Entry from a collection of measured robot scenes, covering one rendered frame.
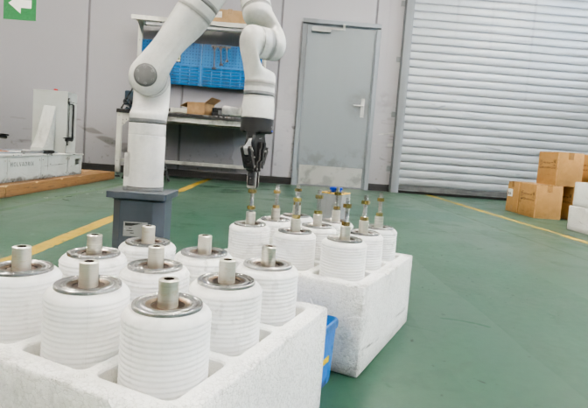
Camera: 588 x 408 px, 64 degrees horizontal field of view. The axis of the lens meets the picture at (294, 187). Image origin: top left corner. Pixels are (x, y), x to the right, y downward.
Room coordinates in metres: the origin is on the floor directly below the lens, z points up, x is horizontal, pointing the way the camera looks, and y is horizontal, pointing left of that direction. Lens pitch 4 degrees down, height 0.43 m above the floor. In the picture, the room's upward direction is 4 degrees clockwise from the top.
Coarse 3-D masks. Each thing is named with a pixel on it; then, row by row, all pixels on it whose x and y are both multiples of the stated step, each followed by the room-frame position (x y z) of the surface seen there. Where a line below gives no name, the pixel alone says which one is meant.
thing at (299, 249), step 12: (276, 240) 1.02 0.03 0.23; (288, 240) 1.00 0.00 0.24; (300, 240) 1.00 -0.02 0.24; (312, 240) 1.02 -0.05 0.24; (276, 252) 1.01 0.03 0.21; (288, 252) 1.00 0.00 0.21; (300, 252) 1.00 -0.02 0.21; (312, 252) 1.02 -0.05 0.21; (300, 264) 1.00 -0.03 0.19; (312, 264) 1.03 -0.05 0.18
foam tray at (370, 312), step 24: (384, 264) 1.12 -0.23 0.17; (408, 264) 1.20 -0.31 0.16; (312, 288) 0.94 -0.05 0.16; (336, 288) 0.91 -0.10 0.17; (360, 288) 0.89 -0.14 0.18; (384, 288) 1.01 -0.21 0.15; (408, 288) 1.22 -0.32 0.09; (336, 312) 0.91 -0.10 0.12; (360, 312) 0.89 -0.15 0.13; (384, 312) 1.03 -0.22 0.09; (336, 336) 0.91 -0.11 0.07; (360, 336) 0.89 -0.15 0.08; (384, 336) 1.05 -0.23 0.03; (336, 360) 0.91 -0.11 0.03; (360, 360) 0.90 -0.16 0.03
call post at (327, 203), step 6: (324, 198) 1.42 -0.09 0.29; (330, 198) 1.41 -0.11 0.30; (342, 198) 1.40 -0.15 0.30; (324, 204) 1.42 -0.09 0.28; (330, 204) 1.41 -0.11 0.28; (342, 204) 1.40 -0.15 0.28; (324, 210) 1.42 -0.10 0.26; (330, 210) 1.41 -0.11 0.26; (342, 210) 1.41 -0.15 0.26; (324, 216) 1.42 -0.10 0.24; (330, 216) 1.41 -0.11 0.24; (342, 216) 1.41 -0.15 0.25
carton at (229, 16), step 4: (220, 12) 5.74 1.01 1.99; (224, 12) 5.74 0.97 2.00; (228, 12) 5.74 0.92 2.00; (232, 12) 5.74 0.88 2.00; (236, 12) 5.74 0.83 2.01; (240, 12) 5.74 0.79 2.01; (216, 16) 5.74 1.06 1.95; (220, 16) 5.74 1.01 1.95; (224, 16) 5.74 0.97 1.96; (228, 16) 5.74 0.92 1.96; (232, 16) 5.74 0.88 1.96; (236, 16) 5.74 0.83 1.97; (240, 16) 5.74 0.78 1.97; (216, 20) 5.74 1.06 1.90; (220, 20) 5.74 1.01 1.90; (224, 20) 5.74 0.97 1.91; (228, 20) 5.74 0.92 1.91; (232, 20) 5.74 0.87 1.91; (236, 20) 5.74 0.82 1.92; (240, 20) 5.73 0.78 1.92
